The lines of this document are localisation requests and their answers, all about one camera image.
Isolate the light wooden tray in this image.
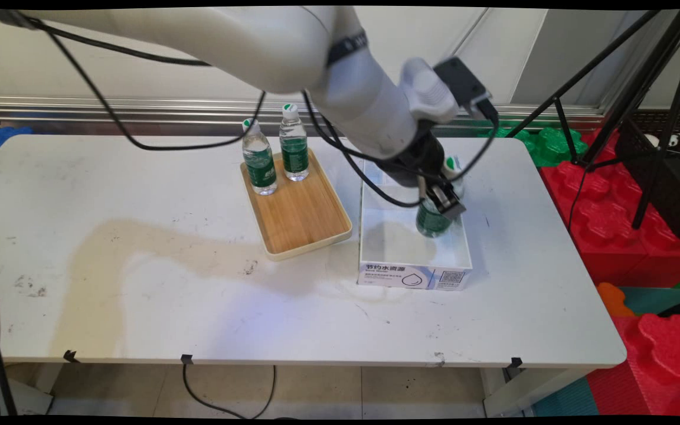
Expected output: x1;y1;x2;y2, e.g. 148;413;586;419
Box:
240;148;353;261

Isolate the white table leg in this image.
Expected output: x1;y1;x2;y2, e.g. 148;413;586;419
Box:
4;362;64;416
480;366;589;418

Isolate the black cable under table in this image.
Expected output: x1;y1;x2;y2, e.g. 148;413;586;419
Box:
181;361;277;420

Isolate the green foam block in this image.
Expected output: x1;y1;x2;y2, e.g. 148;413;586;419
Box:
475;120;589;168

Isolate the black tripod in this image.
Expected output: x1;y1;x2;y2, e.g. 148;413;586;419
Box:
505;8;680;232

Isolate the long black hanging cable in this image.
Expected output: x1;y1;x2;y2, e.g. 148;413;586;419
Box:
0;8;267;152

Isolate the red foam block with bumps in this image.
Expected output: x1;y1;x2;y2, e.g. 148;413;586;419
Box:
587;313;680;417

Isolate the aluminium wall rail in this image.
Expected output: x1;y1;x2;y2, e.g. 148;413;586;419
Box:
0;96;606;128

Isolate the black camera cable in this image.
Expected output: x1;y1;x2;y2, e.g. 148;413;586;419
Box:
302;89;500;208

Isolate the orange foam piece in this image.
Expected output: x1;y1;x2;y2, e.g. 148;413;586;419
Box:
596;282;636;318

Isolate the blue foam block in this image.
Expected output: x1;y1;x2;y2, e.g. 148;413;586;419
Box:
0;126;34;167

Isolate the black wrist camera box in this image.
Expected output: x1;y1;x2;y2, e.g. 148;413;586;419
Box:
433;57;492;108

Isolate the white cardboard box blue print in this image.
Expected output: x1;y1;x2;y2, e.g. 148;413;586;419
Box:
357;155;474;291

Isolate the teal foam mat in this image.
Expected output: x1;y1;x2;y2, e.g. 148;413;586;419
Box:
617;286;680;317

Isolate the clear green-label water bottle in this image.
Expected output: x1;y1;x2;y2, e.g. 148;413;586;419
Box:
416;155;466;239
241;118;278;196
279;103;310;182

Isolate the large red foam block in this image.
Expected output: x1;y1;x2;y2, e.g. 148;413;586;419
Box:
538;127;680;287

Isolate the black mesh crate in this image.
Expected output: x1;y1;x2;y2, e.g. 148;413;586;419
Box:
616;111;680;246

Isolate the panda plush toy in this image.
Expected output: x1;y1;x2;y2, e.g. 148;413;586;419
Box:
644;132;680;149

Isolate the black strap on arm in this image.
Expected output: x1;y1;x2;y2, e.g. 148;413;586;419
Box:
326;31;370;67

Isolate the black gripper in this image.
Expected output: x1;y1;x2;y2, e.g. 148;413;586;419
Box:
380;129;468;223

